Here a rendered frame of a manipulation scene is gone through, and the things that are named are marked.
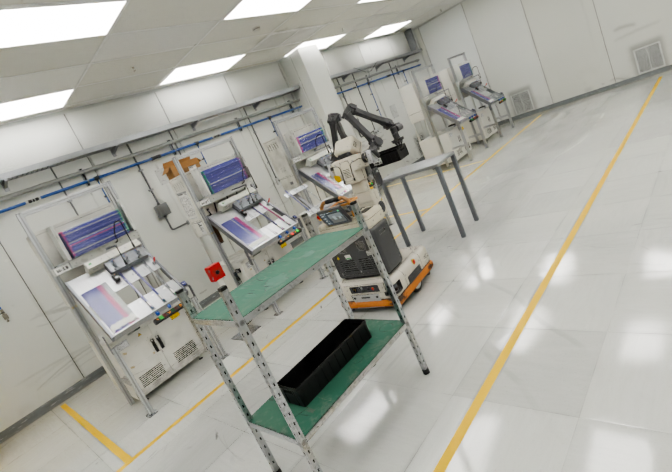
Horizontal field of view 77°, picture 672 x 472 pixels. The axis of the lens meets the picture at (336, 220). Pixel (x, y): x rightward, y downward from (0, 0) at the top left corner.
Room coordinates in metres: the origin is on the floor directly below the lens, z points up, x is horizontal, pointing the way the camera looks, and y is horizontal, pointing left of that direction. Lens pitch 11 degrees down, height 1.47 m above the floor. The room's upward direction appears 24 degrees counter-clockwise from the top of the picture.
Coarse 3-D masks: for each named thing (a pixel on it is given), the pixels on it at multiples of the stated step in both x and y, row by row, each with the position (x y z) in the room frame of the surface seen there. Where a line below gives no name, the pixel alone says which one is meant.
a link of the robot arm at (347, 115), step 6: (348, 108) 3.63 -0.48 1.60; (348, 114) 3.60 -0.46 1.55; (348, 120) 3.62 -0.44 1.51; (354, 120) 3.60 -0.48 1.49; (354, 126) 3.61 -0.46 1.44; (360, 126) 3.59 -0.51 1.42; (360, 132) 3.60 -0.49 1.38; (366, 132) 3.58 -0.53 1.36; (366, 138) 3.59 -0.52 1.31; (372, 138) 3.55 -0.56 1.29; (378, 138) 3.55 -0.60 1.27; (378, 144) 3.52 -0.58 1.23
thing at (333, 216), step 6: (324, 210) 3.27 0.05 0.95; (330, 210) 3.23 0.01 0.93; (336, 210) 3.20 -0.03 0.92; (342, 210) 3.18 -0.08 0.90; (348, 210) 3.20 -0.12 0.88; (324, 216) 3.31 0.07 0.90; (330, 216) 3.28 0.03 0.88; (336, 216) 3.25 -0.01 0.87; (342, 216) 3.22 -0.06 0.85; (348, 216) 3.20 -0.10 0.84; (324, 222) 3.36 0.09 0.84; (330, 222) 3.33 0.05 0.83; (336, 222) 3.30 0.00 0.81; (342, 222) 3.27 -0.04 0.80; (348, 222) 3.24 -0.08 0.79
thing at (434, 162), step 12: (444, 156) 4.22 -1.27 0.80; (408, 168) 4.47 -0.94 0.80; (420, 168) 4.14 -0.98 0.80; (456, 168) 4.31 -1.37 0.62; (384, 180) 4.42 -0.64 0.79; (444, 180) 4.01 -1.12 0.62; (384, 192) 4.46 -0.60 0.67; (408, 192) 4.75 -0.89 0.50; (444, 192) 4.02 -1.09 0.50; (468, 192) 4.32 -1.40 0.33; (468, 204) 4.32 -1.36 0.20; (396, 216) 4.45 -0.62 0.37; (420, 216) 4.77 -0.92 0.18; (456, 216) 4.00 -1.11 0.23; (408, 240) 4.46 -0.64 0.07
